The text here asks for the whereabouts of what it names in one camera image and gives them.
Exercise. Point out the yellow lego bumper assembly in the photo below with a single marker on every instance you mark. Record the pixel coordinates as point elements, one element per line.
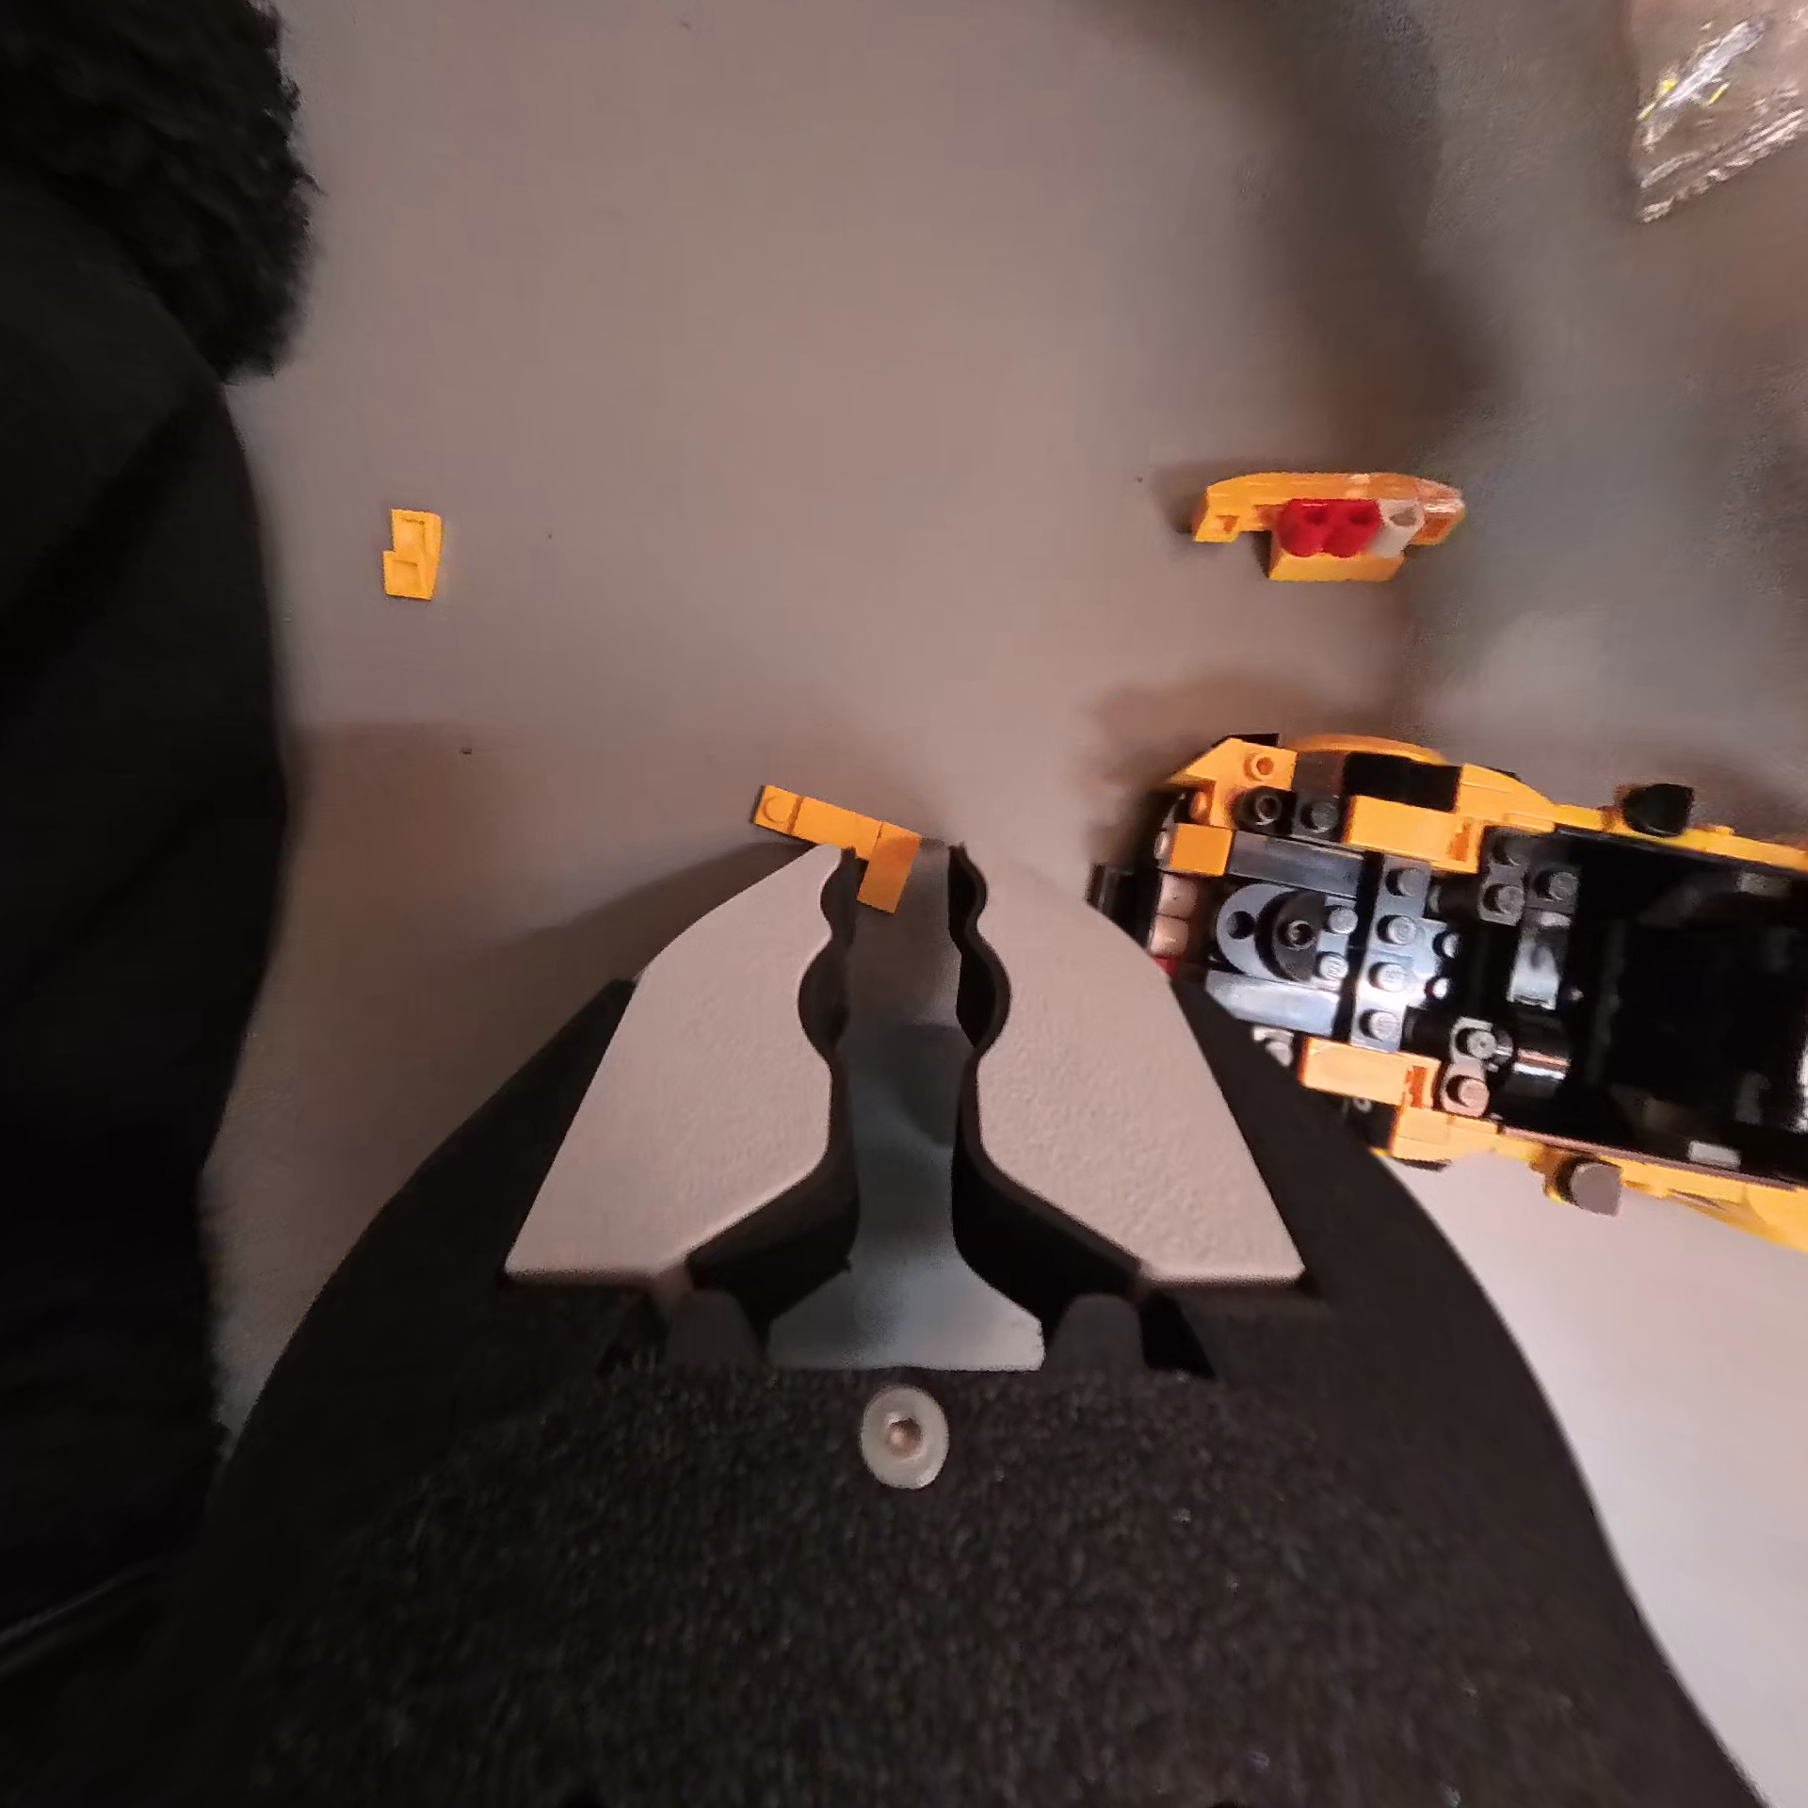
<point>1242,507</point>

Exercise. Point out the yellow angled lego plate piece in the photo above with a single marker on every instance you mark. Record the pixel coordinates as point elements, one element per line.
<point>825,820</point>

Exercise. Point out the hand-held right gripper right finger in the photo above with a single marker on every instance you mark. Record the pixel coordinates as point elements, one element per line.
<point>1117,1116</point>

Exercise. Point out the clear plastic bag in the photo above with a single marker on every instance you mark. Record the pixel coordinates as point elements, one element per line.
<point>1709,126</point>

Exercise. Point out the yellow lego car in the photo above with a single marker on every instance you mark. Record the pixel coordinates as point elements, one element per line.
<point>1397,820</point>

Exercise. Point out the small notched yellow lego piece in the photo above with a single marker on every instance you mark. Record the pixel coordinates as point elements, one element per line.
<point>412,557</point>

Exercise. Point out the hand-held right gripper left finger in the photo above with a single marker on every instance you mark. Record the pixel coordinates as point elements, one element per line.
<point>692,1101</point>

